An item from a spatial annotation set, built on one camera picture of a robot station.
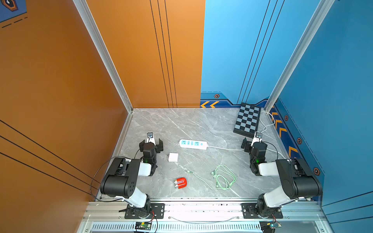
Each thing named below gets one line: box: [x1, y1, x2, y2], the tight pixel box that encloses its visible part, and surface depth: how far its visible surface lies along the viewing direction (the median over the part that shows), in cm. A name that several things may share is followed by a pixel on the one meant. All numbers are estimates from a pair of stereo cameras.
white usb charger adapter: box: [168, 152, 179, 163], surface depth 91 cm
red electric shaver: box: [173, 177, 187, 190], surface depth 82 cm
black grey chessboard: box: [233, 102, 262, 139], surface depth 111 cm
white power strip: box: [177, 139, 208, 150], surface depth 98 cm
